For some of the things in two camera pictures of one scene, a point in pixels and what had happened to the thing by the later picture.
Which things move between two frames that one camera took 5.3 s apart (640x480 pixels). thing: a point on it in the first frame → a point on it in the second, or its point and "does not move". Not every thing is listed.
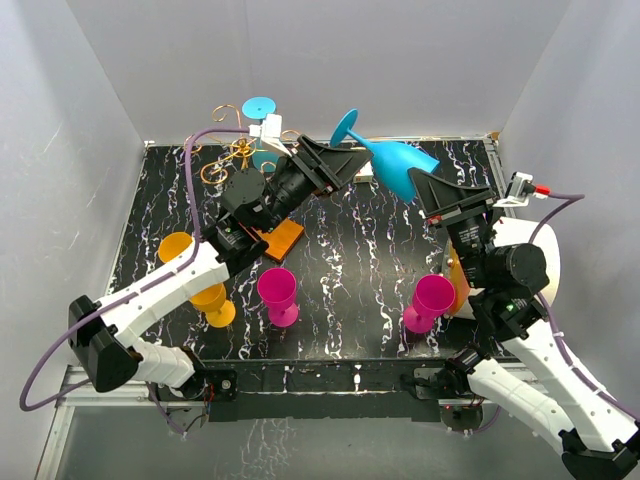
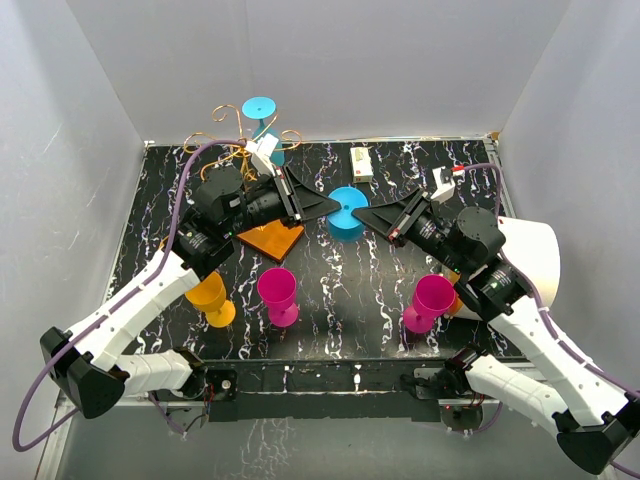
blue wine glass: [258, 107] does not move
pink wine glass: [432, 294] does not move
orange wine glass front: [221, 312] does not move
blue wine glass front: [393, 160] → [342, 225]
